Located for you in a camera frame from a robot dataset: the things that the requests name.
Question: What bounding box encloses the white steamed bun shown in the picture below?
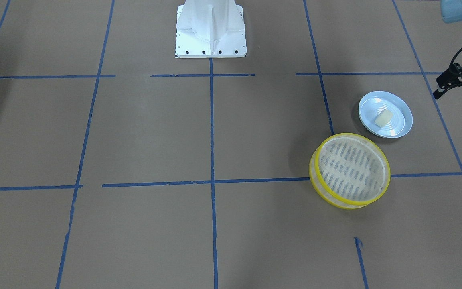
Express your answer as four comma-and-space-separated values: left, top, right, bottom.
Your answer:
374, 110, 393, 128

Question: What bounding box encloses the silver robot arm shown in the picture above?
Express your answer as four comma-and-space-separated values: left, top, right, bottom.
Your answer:
440, 0, 462, 24

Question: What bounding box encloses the yellow rimmed bamboo steamer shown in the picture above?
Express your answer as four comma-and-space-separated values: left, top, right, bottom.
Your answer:
308, 133, 391, 209

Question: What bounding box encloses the white camera mast base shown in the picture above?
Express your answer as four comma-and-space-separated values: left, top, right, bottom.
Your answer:
175, 0, 247, 59

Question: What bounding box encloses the light blue round plate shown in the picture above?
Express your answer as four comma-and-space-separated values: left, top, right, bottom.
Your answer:
358, 90, 413, 138

